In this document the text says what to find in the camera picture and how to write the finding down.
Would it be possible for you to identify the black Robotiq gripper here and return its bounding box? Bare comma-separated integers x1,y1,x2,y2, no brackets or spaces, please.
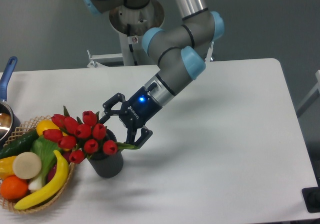
98,86,163,149

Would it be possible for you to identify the red tulip bouquet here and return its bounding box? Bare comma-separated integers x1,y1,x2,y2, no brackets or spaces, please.
38,107,138,164

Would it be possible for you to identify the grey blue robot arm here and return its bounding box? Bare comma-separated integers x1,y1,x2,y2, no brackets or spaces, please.
84,0,225,149

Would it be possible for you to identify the dark grey ribbed vase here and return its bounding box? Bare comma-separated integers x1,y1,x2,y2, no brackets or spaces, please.
86,128,125,179

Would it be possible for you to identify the purple red vegetable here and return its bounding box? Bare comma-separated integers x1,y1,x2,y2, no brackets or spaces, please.
46,151,71,183

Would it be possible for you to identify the yellow squash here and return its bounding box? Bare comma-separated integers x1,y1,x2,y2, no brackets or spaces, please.
36,120,72,152

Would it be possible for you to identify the green bok choy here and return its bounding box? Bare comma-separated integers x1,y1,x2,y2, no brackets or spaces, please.
28,135,62,193

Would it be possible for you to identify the yellow banana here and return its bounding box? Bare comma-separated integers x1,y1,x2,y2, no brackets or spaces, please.
14,150,69,210

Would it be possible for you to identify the woven wicker basket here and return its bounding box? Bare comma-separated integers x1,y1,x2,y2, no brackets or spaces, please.
0,115,75,215

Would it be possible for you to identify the green cucumber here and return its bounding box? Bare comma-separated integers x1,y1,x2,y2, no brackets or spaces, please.
0,130,39,159

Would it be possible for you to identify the beige round slice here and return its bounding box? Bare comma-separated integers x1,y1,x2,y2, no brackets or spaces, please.
12,152,42,180

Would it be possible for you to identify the yellow bell pepper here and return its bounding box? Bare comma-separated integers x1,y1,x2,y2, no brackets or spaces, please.
0,156,17,180

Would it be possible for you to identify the orange fruit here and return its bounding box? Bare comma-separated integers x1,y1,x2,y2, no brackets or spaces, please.
0,176,29,200

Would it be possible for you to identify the black device at table edge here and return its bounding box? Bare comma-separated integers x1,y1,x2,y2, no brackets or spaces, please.
302,187,320,213

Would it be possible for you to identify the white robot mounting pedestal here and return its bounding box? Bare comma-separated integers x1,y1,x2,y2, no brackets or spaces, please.
87,0,224,68

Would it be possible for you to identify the blue handled saucepan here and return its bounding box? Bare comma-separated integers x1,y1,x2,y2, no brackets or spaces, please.
0,56,21,149

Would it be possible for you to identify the white frame at right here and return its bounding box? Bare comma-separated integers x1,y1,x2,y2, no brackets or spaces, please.
295,70,320,118

